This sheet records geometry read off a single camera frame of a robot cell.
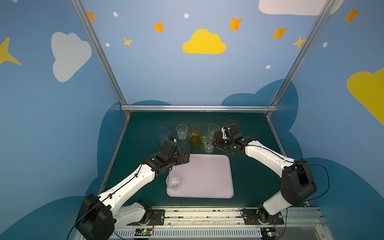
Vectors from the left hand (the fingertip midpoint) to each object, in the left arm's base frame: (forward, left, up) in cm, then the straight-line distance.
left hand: (185, 156), depth 81 cm
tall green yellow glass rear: (+26, -29, +1) cm, 39 cm away
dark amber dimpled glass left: (+19, -6, -13) cm, 24 cm away
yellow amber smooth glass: (+25, -5, -9) cm, 27 cm away
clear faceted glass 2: (-10, +7, -14) cm, 18 cm away
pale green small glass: (+24, -12, -10) cm, 29 cm away
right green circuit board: (-33, -42, -14) cm, 55 cm away
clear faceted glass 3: (+15, -15, -12) cm, 24 cm away
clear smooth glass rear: (+29, -19, -10) cm, 36 cm away
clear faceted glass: (+27, +4, -10) cm, 29 cm away
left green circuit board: (-33, +19, -14) cm, 41 cm away
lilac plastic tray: (-6, -12, -12) cm, 18 cm away
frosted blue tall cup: (+20, +17, -5) cm, 27 cm away
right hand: (+10, -17, -1) cm, 20 cm away
